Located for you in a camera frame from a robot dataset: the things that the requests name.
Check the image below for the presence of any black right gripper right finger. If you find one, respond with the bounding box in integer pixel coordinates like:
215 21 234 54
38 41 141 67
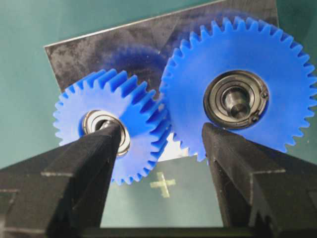
202 123 317 238

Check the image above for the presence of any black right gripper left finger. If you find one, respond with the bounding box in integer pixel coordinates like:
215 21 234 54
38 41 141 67
0 123 121 238

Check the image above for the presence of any small blue plastic gear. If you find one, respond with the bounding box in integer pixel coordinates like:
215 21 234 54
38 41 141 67
54 69 171 184

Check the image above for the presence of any steel shaft on plate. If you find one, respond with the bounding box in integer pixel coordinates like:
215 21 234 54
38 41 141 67
95 119 115 131

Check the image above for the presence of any large blue plastic gear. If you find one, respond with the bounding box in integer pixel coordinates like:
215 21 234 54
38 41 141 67
159 16 317 161

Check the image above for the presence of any lower yellow cross mark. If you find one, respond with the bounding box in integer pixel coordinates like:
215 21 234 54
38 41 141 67
150 172 176 198

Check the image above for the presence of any grey metal base plate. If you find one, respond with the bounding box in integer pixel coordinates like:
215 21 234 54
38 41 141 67
43 0 279 163

